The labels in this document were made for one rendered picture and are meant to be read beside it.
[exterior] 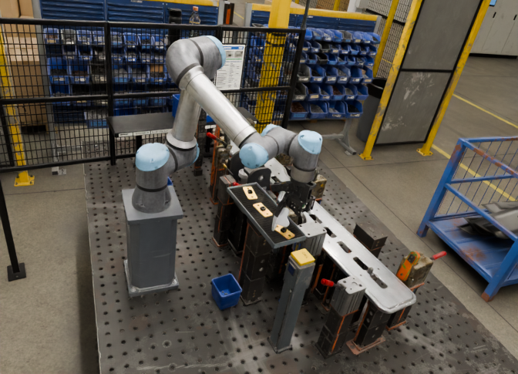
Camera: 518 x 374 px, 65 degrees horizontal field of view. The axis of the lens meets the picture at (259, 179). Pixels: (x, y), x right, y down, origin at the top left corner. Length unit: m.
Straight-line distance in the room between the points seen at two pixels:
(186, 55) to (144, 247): 0.77
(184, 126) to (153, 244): 0.48
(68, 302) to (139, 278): 1.07
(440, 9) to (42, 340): 4.32
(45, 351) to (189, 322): 1.08
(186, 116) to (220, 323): 0.83
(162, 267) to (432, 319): 1.21
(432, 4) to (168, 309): 3.80
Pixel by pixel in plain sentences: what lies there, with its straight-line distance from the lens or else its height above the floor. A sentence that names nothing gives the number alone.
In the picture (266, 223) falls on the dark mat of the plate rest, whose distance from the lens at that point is 1.49.
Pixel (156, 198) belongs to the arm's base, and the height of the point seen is 1.16.
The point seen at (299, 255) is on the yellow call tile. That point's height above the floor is 1.16.
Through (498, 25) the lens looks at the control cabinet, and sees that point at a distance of 13.25.
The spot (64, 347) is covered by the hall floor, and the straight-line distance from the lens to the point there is 2.60.
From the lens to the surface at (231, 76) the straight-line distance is 2.69.
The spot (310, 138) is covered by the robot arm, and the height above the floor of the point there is 1.55.
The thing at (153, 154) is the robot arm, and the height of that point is 1.33.
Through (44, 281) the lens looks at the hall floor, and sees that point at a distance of 2.96.
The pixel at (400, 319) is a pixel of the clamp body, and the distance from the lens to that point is 1.94.
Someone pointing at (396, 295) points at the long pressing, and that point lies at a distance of 1.63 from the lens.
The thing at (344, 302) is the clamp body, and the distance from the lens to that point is 1.51.
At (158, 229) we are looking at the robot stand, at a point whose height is 1.03.
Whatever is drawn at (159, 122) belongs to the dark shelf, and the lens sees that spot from 2.46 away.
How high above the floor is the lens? 2.06
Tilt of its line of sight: 31 degrees down
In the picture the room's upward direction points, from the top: 10 degrees clockwise
